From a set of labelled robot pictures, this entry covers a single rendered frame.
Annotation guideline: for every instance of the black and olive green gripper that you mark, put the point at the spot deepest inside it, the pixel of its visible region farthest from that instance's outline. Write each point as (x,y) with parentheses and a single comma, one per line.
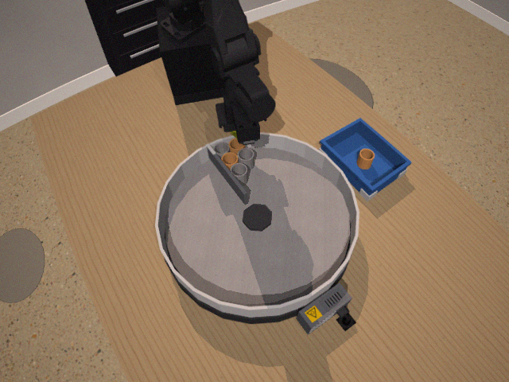
(220,111)

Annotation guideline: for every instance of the blue crate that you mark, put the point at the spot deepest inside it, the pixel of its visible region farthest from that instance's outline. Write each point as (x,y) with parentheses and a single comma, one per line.
(343,147)

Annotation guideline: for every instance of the bronze bushing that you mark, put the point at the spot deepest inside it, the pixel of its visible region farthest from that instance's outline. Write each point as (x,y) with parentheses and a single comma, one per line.
(234,144)
(229,158)
(365,161)

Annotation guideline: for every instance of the grey metal bushing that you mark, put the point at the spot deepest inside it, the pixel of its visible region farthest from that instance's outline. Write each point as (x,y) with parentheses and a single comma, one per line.
(248,154)
(220,148)
(240,168)

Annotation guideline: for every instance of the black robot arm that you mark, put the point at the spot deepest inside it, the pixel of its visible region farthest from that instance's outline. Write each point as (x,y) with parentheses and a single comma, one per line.
(232,43)

